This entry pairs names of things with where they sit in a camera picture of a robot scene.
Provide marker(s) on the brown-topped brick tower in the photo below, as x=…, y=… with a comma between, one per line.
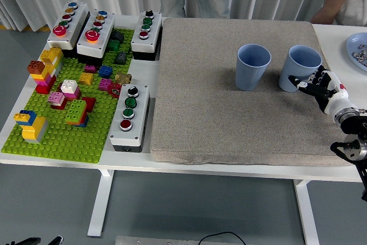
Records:
x=41, y=77

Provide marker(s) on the person's hand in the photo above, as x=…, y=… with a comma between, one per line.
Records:
x=322, y=18

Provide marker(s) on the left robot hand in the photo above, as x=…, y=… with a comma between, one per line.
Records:
x=57, y=241

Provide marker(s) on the green studded baseplate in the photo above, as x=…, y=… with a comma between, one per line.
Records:
x=71, y=141

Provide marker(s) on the green-topped brick stack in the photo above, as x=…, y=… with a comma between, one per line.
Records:
x=76, y=111

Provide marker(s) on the grey-brown mat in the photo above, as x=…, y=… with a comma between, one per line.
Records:
x=200, y=98

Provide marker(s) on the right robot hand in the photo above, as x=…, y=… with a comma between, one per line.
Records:
x=332, y=90

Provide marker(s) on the blue plate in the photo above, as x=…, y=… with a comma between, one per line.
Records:
x=355, y=41

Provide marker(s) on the dark grey brick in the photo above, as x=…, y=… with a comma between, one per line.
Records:
x=121, y=58
x=117, y=36

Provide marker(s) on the yellow and white brick stack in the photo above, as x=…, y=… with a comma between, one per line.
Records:
x=51, y=55

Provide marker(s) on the red brick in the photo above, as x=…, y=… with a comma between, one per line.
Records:
x=90, y=103

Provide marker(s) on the magenta brick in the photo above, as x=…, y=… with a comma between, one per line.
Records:
x=104, y=84
x=90, y=69

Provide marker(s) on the pink-topped brick stack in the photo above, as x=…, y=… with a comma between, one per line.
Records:
x=56, y=100

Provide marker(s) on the four-button control box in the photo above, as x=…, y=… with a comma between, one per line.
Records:
x=153, y=31
x=140, y=107

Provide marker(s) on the white table leg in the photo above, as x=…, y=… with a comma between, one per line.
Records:
x=100, y=199
x=308, y=213

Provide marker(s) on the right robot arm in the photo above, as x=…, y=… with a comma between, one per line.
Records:
x=352, y=124

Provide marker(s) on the white-topped pink brick stack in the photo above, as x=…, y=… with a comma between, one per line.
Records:
x=70, y=88

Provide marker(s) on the blue ribbed cup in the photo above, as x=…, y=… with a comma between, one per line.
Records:
x=294, y=65
x=249, y=75

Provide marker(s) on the dark green brick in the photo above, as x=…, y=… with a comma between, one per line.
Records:
x=113, y=45

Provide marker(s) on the yellow and blue brick stack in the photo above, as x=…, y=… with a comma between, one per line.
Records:
x=33, y=130

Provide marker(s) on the five-button control box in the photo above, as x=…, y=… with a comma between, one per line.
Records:
x=106, y=30
x=74, y=21

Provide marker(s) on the brass valve with red handwheel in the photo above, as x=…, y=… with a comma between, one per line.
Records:
x=123, y=77

